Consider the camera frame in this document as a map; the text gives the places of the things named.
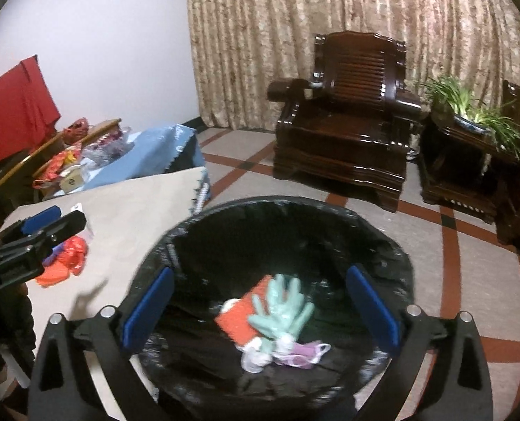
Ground black bag lined trash bin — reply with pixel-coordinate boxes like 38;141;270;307
131;195;416;421

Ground green potted plant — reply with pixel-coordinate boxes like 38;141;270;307
420;74;520;163

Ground small white bottle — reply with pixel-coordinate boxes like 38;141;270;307
241;346;272;373

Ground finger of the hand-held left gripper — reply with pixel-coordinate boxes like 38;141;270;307
0;206;62;246
32;211;86;248

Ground red and yellow packets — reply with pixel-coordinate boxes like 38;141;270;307
33;149;83;189

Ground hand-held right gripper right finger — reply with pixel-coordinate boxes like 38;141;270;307
347;264;493;421

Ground red cloth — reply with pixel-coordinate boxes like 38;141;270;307
0;55;62;167

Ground clear bag of red fruit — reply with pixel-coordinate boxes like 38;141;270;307
82;127;133;165

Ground brown wooden stand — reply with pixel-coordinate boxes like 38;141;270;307
0;134;63;211

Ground blue tablecloth table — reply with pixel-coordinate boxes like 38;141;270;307
52;123;208;198

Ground beige tin box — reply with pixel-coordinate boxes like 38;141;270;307
59;173;85;194

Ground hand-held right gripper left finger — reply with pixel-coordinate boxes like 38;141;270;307
27;267;175;421

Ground dark wooden side table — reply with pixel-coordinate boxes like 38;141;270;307
418;109;520;224

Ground beige patterned curtain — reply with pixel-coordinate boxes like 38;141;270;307
179;0;520;134

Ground light wooden cabinet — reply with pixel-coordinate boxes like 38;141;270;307
34;118;122;202

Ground dark blue plastic wrapper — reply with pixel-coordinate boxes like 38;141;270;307
43;246;65;268

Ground purple face mask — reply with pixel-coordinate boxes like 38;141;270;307
272;341;332;368

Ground green rubber glove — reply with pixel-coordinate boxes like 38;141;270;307
266;273;315;332
248;298;289;354

